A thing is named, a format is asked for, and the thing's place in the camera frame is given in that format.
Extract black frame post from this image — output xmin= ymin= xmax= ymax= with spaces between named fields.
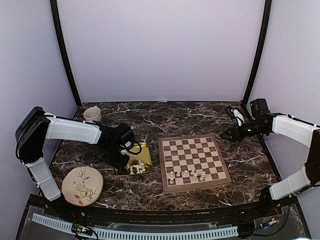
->
xmin=242 ymin=0 xmax=272 ymax=105
xmin=49 ymin=0 xmax=82 ymax=107

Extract cream ceramic mug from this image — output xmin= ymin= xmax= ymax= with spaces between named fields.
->
xmin=83 ymin=106 xmax=102 ymax=122

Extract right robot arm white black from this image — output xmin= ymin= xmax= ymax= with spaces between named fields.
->
xmin=220 ymin=112 xmax=320 ymax=217

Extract wooden chess board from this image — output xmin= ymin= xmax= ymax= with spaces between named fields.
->
xmin=158 ymin=134 xmax=232 ymax=194

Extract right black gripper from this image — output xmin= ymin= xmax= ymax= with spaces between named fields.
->
xmin=221 ymin=119 xmax=267 ymax=143

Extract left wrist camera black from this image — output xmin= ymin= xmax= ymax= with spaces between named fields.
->
xmin=115 ymin=123 xmax=135 ymax=146

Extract left black frame post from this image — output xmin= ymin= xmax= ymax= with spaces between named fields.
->
xmin=49 ymin=0 xmax=82 ymax=107

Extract grey slotted cable duct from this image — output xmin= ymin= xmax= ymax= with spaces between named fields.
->
xmin=31 ymin=213 xmax=239 ymax=240

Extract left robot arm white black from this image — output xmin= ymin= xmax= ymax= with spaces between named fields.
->
xmin=15 ymin=106 xmax=135 ymax=218

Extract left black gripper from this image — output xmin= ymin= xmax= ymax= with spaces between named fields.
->
xmin=102 ymin=144 xmax=130 ymax=170

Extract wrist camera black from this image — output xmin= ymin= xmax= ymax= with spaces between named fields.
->
xmin=115 ymin=123 xmax=135 ymax=146
xmin=250 ymin=98 xmax=270 ymax=119

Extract white chess king piece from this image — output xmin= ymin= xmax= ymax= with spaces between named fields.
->
xmin=192 ymin=172 xmax=198 ymax=183

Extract right black frame post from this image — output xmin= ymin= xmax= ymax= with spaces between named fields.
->
xmin=242 ymin=0 xmax=272 ymax=105

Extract round bird painted plate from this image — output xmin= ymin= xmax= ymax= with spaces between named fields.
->
xmin=61 ymin=166 xmax=104 ymax=207

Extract white chess queen piece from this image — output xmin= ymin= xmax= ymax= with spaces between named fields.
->
xmin=199 ymin=171 xmax=206 ymax=182

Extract gold metal tray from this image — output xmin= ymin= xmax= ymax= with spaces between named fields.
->
xmin=114 ymin=142 xmax=153 ymax=176

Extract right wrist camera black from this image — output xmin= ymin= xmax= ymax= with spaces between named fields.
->
xmin=250 ymin=98 xmax=270 ymax=119

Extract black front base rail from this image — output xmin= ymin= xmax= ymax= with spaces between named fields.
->
xmin=24 ymin=193 xmax=298 ymax=228

